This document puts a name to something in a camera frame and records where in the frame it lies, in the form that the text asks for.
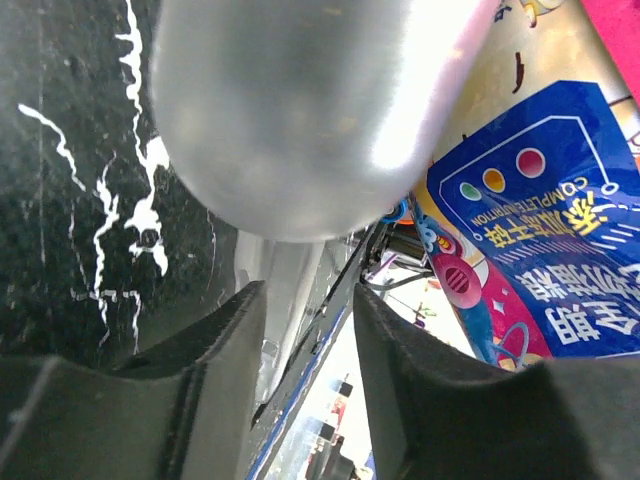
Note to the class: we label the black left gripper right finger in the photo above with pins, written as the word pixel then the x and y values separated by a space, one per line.
pixel 437 413

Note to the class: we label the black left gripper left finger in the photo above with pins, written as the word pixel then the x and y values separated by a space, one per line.
pixel 180 410

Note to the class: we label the pink pet food bag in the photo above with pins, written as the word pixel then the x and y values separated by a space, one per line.
pixel 529 211

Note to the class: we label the clear plastic scoop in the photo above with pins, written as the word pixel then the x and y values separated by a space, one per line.
pixel 297 123

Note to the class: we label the blue orange toy car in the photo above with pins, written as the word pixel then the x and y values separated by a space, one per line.
pixel 400 214

